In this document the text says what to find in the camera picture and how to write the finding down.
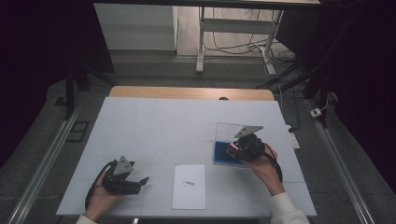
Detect black right gripper strap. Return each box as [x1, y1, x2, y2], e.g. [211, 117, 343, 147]
[262, 143, 284, 184]

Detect black left gripper strap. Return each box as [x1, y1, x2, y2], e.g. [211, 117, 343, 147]
[84, 160, 117, 211]

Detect black floor cables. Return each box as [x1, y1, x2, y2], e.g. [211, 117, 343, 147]
[211, 7, 302, 90]

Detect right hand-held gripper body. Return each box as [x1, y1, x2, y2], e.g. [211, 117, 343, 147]
[226, 124, 266, 163]

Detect wooden table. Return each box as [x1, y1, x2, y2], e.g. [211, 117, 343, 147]
[108, 85, 276, 102]

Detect dark curtain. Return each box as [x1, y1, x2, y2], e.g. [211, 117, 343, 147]
[275, 0, 396, 194]
[0, 0, 116, 169]

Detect white paper sheet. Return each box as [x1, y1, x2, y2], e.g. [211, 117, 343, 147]
[170, 163, 207, 211]

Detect black stand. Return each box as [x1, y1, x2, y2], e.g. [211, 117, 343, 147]
[255, 55, 332, 129]
[64, 63, 120, 121]

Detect person's left hand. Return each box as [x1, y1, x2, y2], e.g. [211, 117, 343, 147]
[83, 170, 123, 222]

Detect black floor plate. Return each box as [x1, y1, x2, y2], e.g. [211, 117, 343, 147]
[65, 120, 91, 144]

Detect metal floor rail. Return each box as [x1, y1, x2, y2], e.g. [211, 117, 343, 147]
[306, 99, 377, 224]
[6, 104, 82, 224]

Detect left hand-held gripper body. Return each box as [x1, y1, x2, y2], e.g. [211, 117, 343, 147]
[101, 155, 142, 196]

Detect white metal desk frame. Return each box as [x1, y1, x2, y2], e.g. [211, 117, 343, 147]
[195, 6, 285, 76]

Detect white table cover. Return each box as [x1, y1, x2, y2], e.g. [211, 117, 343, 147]
[55, 96, 318, 217]

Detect black gripper strap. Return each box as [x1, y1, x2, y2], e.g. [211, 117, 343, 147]
[262, 143, 284, 184]
[84, 160, 117, 211]

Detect person's right hand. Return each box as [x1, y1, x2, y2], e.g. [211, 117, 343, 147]
[243, 143, 286, 198]

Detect white cabinet panel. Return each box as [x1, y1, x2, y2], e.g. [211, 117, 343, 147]
[93, 3, 179, 51]

